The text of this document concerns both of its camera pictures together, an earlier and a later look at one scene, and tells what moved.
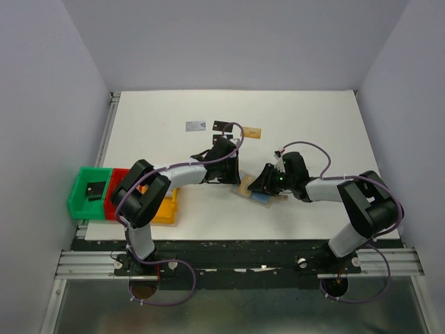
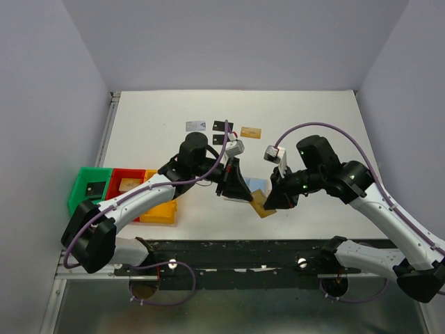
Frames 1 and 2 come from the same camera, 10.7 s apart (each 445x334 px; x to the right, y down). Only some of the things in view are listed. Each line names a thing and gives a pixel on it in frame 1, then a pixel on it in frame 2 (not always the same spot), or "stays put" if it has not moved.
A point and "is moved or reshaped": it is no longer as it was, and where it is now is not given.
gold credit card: [243, 189] is moved or reshaped
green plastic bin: [79, 207] stays put
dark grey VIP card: [217, 140] stays put
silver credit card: [195, 126] stays put
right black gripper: [263, 184] → [281, 196]
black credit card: [220, 126] stays put
